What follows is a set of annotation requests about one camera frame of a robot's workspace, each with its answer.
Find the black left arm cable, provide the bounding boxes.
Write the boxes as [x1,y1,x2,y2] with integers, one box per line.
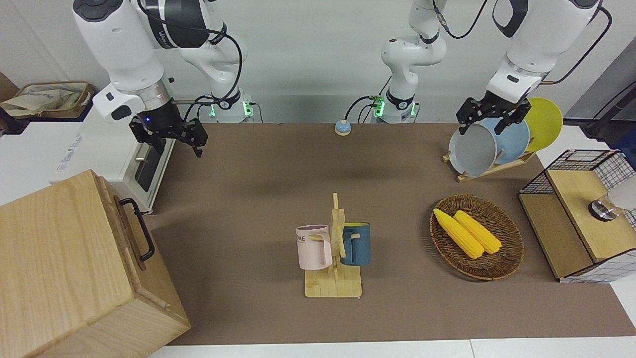
[541,4,613,86]

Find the yellow corn cob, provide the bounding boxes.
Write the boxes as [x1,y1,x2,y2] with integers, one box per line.
[433,207,485,260]
[453,209,503,255]

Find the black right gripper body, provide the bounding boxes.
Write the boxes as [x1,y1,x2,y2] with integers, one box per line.
[129,98,209,149]

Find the white toaster oven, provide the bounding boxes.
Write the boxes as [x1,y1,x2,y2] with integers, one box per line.
[0,117,177,215]

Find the black tripod stand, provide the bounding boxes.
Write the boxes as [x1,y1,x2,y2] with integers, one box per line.
[578,82,636,146]

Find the dark blue mug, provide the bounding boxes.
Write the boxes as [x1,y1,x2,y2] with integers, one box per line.
[340,222,371,267]

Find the silver white cylindrical object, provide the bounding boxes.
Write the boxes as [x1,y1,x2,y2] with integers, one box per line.
[588,177,636,222]

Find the black metal drawer handle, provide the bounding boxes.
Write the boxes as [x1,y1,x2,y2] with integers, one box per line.
[114,197,156,263]

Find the light wooden drawer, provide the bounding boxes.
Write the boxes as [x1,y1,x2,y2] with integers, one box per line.
[93,172,170,310]

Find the wire grid wooden shelf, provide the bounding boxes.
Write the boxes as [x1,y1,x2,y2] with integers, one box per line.
[517,149,636,284]

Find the brown table mat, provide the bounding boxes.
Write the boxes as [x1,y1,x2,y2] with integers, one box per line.
[143,122,636,347]

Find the yellow plate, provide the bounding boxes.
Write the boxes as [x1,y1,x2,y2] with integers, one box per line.
[524,97,563,153]

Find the black base power cable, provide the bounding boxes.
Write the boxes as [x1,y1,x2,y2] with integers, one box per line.
[183,96,215,121]
[345,93,384,124]

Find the brown wicker basket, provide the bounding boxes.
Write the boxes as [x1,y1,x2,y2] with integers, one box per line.
[429,194,525,281]

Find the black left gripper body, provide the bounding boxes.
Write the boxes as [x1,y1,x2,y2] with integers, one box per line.
[456,91,532,126]

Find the light blue plate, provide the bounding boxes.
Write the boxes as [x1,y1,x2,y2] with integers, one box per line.
[481,117,531,165]

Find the pink mug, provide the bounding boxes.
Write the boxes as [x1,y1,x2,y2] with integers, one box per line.
[296,224,333,271]

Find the wooden mug rack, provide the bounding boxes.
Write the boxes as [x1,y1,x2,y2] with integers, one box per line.
[304,192,363,299]

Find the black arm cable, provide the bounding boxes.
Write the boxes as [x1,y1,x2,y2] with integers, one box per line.
[541,4,613,86]
[136,0,244,123]

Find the wooden dish rack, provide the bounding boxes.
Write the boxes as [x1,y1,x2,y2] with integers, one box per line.
[442,151,537,183]

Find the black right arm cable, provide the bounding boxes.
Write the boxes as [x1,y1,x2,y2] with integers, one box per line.
[136,0,244,123]

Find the cardboard box with beige bag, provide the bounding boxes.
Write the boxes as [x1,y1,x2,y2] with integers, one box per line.
[0,81,96,120]

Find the light wooden cabinet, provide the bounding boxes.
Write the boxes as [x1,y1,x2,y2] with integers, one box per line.
[0,169,192,358]

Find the grey plate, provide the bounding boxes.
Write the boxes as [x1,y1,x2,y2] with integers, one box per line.
[448,123,498,178]

